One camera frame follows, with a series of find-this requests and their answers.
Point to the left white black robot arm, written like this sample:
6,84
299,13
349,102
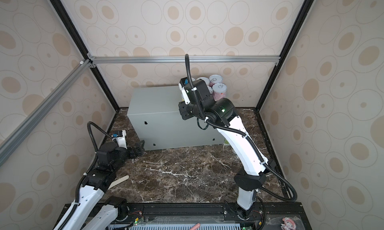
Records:
89,191

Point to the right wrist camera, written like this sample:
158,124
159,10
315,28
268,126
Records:
184,82

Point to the pink toy figure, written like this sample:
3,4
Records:
288,224

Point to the pink pen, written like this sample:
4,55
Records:
195,227

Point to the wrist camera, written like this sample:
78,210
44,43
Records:
119,137
184,82

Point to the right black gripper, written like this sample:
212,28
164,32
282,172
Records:
183,115

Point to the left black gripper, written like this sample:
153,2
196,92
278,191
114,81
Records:
140,150

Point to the wooden spatula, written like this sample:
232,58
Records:
119,181

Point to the grey metal cabinet box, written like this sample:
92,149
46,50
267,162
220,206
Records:
155,116

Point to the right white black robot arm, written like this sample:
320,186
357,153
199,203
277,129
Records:
222,115

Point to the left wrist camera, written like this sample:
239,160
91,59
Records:
119,137

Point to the diagonal aluminium rail left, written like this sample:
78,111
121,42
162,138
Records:
25,128

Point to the horizontal aluminium rail back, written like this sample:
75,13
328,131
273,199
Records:
181,59

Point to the orange pink label can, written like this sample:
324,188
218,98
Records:
206,80

